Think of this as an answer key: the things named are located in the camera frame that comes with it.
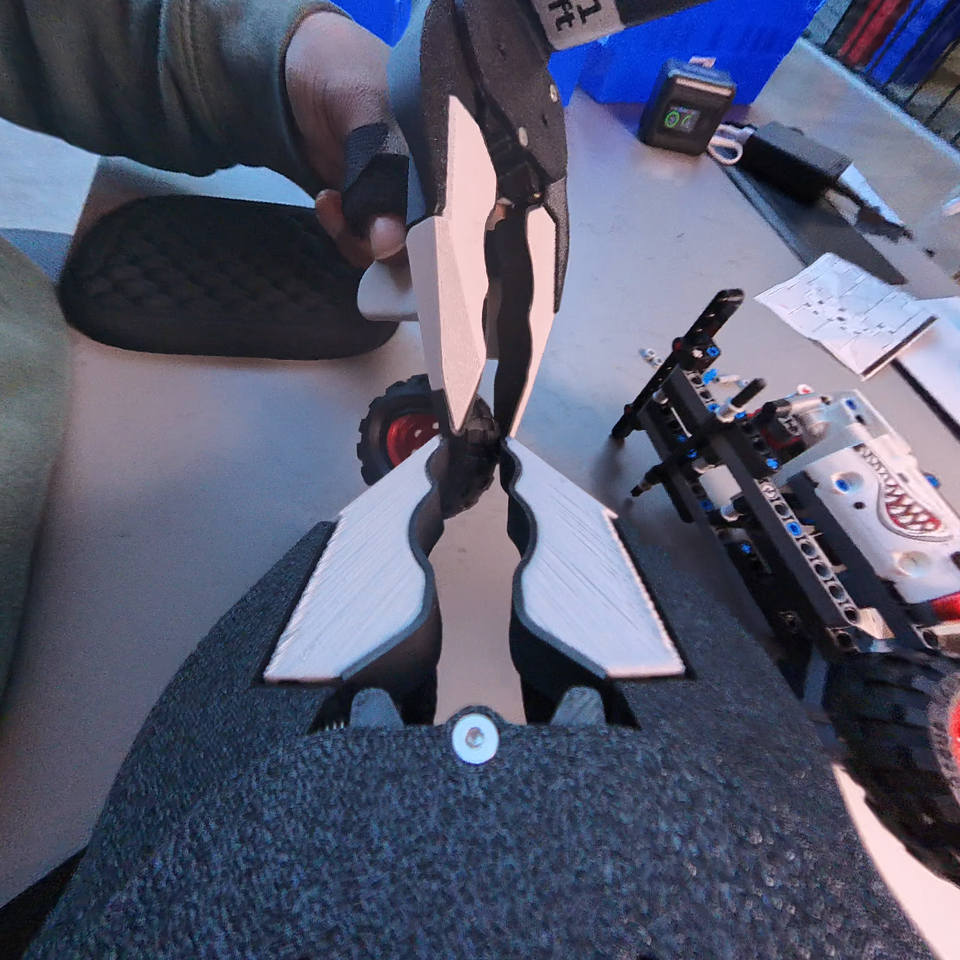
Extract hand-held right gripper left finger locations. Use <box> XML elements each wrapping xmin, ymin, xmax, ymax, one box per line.
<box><xmin>264</xmin><ymin>435</ymin><xmax>451</xmax><ymax>687</ymax></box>

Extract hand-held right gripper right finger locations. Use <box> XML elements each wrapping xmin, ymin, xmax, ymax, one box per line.
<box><xmin>504</xmin><ymin>440</ymin><xmax>691</xmax><ymax>684</ymax></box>

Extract person's left hand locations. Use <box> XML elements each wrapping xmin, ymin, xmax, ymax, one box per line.
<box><xmin>285</xmin><ymin>9</ymin><xmax>414</xmax><ymax>267</ymax></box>

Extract white booklet stand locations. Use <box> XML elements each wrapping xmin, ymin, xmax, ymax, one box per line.
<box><xmin>897</xmin><ymin>297</ymin><xmax>960</xmax><ymax>433</ymax></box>

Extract small black device green display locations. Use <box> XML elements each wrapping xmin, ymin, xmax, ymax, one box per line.
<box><xmin>638</xmin><ymin>57</ymin><xmax>739</xmax><ymax>157</ymax></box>

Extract white toy brick truck model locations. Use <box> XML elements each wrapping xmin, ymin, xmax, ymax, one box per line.
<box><xmin>612</xmin><ymin>290</ymin><xmax>960</xmax><ymax>706</ymax></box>

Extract red and blue crates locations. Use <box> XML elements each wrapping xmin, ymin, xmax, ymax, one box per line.
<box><xmin>810</xmin><ymin>0</ymin><xmax>960</xmax><ymax>106</ymax></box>

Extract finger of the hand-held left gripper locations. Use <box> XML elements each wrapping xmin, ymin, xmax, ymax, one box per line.
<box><xmin>489</xmin><ymin>207</ymin><xmax>562</xmax><ymax>439</ymax></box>
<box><xmin>408</xmin><ymin>95</ymin><xmax>505</xmax><ymax>439</ymax></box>

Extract white sticker sheet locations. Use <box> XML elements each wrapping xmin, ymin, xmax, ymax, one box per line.
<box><xmin>755</xmin><ymin>252</ymin><xmax>940</xmax><ymax>379</ymax></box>

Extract red toy wheel hub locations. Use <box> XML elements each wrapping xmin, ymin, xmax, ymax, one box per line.
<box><xmin>386</xmin><ymin>411</ymin><xmax>445</xmax><ymax>468</ymax></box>

